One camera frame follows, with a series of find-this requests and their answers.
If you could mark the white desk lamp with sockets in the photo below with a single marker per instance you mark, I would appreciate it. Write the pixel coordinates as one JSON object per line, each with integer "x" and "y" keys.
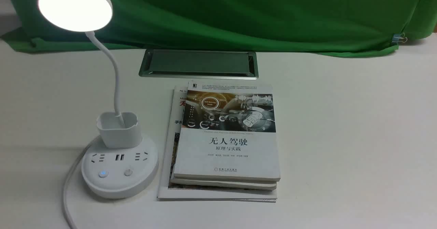
{"x": 122, "y": 161}

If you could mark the top white self-driving book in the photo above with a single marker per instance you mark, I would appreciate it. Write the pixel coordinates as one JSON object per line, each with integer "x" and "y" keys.
{"x": 227, "y": 150}

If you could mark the middle white book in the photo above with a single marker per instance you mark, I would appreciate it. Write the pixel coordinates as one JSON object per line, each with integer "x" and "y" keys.
{"x": 218, "y": 184}

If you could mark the bottom large white book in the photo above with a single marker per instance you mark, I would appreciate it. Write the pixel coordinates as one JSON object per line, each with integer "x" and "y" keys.
{"x": 173, "y": 192}

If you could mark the green backdrop cloth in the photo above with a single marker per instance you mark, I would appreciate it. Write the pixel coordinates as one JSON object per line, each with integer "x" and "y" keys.
{"x": 341, "y": 28}

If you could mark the blue binder clip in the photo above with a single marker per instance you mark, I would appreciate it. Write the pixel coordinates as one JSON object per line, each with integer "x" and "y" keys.
{"x": 399, "y": 38}

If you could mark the silver desk cable hatch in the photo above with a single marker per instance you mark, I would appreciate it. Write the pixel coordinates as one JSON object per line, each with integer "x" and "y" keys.
{"x": 162, "y": 63}

